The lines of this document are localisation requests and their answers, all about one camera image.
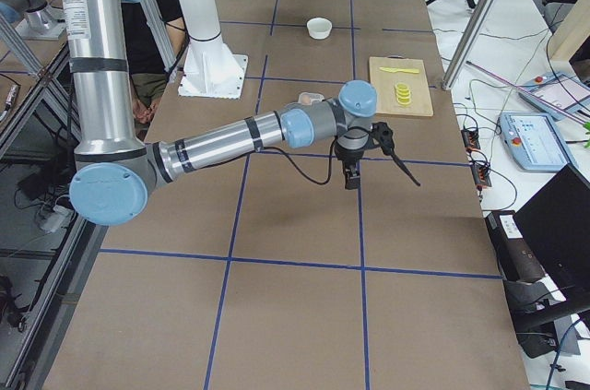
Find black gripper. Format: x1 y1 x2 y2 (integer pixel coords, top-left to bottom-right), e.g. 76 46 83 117
335 122 421 190

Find clear plastic egg box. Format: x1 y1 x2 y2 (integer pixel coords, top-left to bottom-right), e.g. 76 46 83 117
298 92 325 105

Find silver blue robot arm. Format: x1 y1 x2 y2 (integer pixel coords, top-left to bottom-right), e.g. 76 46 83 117
1 0 65 41
62 0 395 226

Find wooden cutting board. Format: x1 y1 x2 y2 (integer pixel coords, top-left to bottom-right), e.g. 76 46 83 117
369 56 433 117

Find yellow plastic knife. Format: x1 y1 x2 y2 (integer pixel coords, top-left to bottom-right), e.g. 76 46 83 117
379 66 420 75

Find metal reacher grabber stick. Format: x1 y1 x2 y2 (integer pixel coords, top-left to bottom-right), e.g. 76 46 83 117
466 61 589 127

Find near blue teach pendant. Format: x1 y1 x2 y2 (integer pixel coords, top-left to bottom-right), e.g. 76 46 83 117
499 112 578 172

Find blue teach pendant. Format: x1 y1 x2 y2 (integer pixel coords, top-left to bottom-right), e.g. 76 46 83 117
499 112 578 172
519 72 589 121

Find white ceramic bowl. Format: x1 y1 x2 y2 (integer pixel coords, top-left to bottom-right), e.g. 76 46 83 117
306 18 333 40

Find far blue teach pendant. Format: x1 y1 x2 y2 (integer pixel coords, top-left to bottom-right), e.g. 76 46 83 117
519 72 589 121

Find person in black shirt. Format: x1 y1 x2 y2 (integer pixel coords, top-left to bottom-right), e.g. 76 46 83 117
122 0 185 124

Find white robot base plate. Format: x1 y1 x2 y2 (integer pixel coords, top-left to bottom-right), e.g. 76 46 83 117
178 44 249 100

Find aluminium frame post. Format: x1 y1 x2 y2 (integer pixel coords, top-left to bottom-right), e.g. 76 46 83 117
442 0 494 90

